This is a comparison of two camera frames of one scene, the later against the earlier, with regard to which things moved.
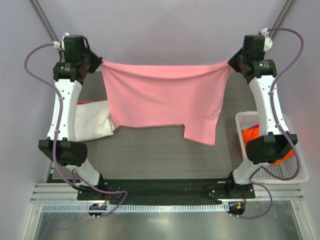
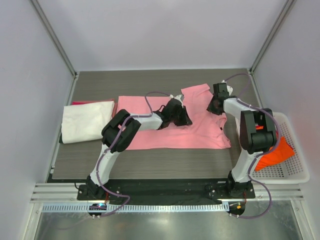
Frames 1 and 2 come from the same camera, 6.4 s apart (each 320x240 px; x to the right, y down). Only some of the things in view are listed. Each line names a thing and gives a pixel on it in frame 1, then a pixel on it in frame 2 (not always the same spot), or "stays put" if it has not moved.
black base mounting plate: x=166 y=190 stays put
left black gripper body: x=85 y=58 to x=179 y=119
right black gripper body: x=242 y=58 to x=211 y=107
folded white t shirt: x=92 y=120 stays put
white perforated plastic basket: x=294 y=170 stays put
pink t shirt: x=190 y=95 to x=208 y=130
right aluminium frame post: x=289 y=5 stays put
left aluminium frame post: x=42 y=16 stays put
